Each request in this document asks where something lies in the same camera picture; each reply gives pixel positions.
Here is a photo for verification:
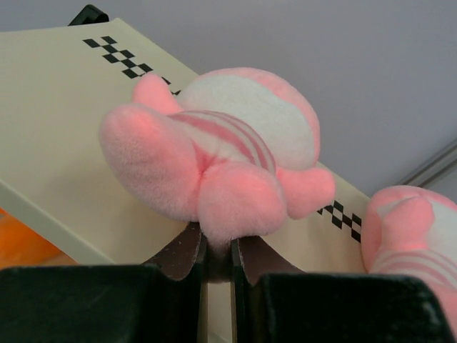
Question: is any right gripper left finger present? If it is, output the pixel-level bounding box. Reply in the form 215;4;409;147
1;223;207;342

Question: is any orange shark plush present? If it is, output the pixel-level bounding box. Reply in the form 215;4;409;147
1;209;76;269

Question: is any beige three-tier shelf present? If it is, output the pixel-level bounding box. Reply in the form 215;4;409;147
1;19;368;289

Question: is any light pink plush on shelf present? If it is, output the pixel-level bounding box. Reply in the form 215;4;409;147
361;186;456;330

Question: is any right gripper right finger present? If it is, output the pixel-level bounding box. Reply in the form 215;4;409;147
231;237;455;343

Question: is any light pink plush with face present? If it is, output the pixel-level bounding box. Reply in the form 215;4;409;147
99;67;336;249

